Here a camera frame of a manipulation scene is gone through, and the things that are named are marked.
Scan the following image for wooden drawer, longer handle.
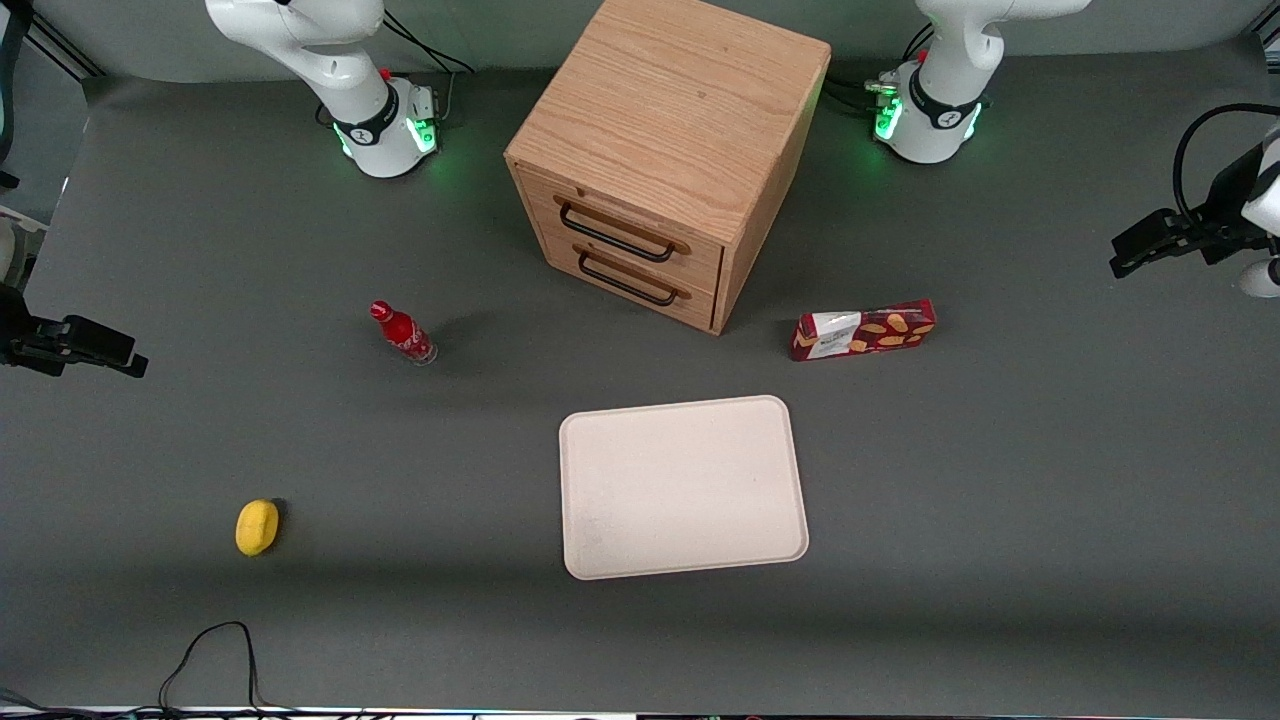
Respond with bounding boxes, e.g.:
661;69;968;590
518;165;726;293

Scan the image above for red cola bottle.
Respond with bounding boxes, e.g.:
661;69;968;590
369;300;439;367

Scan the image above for wooden drawer cabinet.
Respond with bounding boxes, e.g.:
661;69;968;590
505;0;832;336

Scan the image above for yellow lemon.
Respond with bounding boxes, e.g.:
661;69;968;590
235;499;281;557

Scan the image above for red cookie box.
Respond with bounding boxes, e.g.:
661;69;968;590
789;299;937;362

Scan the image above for wooden drawer, shorter handle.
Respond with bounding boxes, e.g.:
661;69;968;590
535;225;719;333

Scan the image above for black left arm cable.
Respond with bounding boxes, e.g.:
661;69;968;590
1172;102;1280;226

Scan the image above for short black drawer handle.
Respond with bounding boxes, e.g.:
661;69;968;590
573;243;693;307

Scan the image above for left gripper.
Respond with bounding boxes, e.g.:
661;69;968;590
1110;150;1271;279

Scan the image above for beige plastic tray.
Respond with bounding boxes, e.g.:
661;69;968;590
558;395;810;581

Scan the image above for black base cables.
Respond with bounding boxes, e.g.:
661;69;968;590
316;10;477;129
830;25;936;116

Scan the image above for black right base cables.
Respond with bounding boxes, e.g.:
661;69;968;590
316;10;477;129

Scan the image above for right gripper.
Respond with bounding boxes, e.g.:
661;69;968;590
0;285;149;379

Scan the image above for black left base cables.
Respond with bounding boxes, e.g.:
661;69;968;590
830;25;936;116

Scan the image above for black hanging cable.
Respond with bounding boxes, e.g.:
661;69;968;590
0;0;33;191

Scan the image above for long black drawer handle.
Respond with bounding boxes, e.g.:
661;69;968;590
555;196;691;264

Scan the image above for black looped cable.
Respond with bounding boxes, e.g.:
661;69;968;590
158;621;266;716

